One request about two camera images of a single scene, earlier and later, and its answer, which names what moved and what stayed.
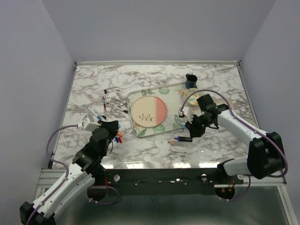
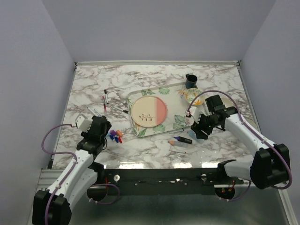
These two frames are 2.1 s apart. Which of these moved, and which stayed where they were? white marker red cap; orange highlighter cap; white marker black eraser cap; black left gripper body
Moved: black left gripper body
Stayed: white marker red cap; orange highlighter cap; white marker black eraser cap
